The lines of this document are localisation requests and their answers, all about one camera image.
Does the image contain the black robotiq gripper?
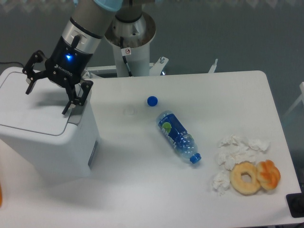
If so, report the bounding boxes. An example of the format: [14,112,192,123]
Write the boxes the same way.
[22,35,93,115]

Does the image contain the white trash can lid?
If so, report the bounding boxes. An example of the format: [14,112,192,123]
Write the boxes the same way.
[0,67,90,139]

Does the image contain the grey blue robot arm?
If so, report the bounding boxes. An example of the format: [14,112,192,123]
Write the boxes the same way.
[22,0,156,108]

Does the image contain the white trash can body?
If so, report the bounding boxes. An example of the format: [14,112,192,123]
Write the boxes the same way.
[1,103,100,177]

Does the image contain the blue bottle cap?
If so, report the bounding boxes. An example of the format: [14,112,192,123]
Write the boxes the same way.
[147,96,158,107]

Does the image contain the orange object at left edge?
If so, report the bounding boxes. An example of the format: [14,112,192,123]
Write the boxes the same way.
[0,181,3,208]

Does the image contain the blue plastic water bottle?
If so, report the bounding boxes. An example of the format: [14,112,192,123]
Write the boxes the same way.
[156,110,201,164]

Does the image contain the large crumpled white tissue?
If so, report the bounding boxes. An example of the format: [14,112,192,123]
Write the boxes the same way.
[215,134,271,171]

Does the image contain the small crumpled white tissue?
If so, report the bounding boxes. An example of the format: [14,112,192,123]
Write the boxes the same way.
[212,170,230,196]

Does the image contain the orange glazed twisted bun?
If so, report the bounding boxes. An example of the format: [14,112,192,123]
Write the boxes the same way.
[256,160,281,190]

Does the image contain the black device at table corner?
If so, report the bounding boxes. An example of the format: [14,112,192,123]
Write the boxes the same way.
[286,193,304,218]

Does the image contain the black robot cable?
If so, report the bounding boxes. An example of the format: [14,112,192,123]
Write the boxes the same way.
[120,36,133,77]

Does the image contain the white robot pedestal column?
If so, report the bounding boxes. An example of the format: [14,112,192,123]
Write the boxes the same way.
[105,12,156,77]

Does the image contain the white metal base frame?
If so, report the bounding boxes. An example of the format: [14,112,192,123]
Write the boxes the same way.
[82,56,219,79]

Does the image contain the plain ring donut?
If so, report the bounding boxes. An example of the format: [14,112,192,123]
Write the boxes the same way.
[229,162,261,195]

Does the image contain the white frame at right edge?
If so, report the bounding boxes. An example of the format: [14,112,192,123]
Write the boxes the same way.
[281,82,304,126]

